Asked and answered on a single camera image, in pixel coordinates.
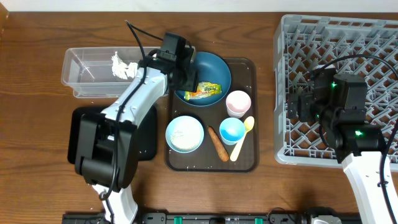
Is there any yellow green snack wrapper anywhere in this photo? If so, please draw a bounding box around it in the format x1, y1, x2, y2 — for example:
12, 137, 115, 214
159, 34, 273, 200
184, 82, 222, 101

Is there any dark blue plate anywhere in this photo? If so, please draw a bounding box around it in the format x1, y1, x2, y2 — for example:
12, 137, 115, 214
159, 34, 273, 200
175, 52, 232, 106

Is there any pale yellow plastic spoon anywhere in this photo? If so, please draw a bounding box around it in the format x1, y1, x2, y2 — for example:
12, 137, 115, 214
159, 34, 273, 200
229, 116, 255, 162

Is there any pink plastic cup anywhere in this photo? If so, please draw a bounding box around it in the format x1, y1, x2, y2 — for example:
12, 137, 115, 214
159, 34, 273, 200
226, 90, 251, 118

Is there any white tissue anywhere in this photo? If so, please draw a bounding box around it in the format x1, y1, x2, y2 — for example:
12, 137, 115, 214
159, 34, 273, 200
111, 52, 138, 80

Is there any light blue plastic cup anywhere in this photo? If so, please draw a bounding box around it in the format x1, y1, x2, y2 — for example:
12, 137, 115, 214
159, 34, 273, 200
219, 118, 245, 146

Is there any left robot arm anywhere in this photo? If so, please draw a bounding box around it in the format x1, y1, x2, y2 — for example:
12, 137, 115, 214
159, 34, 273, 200
68, 46, 198, 223

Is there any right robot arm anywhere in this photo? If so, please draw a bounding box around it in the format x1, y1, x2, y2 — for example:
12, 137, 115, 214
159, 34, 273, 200
287, 65, 397, 223

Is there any black waste bin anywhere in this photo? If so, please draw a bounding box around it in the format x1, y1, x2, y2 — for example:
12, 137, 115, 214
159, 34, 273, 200
67, 106, 157, 164

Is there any grey dishwasher rack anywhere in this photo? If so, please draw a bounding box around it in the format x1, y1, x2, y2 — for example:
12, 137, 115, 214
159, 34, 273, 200
274, 14, 397, 168

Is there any clear plastic waste bin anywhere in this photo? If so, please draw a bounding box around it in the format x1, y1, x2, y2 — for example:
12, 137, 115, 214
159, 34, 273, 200
62, 47, 142, 98

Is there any light blue rice bowl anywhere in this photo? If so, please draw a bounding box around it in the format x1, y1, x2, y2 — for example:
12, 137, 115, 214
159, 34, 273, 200
165, 116, 204, 154

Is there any dark brown serving tray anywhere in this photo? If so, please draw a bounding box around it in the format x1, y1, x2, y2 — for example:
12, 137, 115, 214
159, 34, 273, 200
165, 58, 259, 172

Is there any orange carrot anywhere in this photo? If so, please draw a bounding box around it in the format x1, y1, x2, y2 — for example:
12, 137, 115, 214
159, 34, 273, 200
208, 126, 229, 162

